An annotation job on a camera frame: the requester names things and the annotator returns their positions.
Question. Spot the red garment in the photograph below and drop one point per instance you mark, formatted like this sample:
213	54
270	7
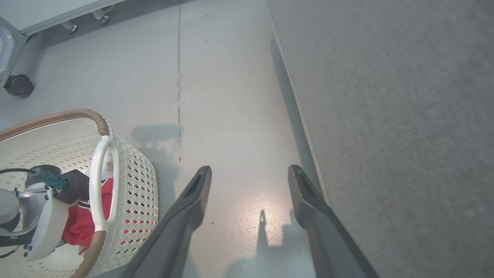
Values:
79	227

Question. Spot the white perforated laundry basket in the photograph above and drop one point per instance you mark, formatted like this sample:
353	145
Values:
139	185

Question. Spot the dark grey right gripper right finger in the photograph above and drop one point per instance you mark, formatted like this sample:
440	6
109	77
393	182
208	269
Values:
332	243

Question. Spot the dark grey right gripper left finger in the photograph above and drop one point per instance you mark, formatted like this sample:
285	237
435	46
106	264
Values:
173	235

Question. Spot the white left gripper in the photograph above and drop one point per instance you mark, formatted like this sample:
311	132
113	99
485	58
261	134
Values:
48	231

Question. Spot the grey table leg foot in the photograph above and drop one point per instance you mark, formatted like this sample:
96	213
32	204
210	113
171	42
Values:
9	46

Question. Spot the dark left wrist camera box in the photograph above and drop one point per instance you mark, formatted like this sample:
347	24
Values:
75	185

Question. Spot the black caster wheel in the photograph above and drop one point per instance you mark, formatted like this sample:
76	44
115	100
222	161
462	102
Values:
18	85

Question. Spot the grey wheeled cart base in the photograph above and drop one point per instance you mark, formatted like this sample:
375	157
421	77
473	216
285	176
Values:
46	9

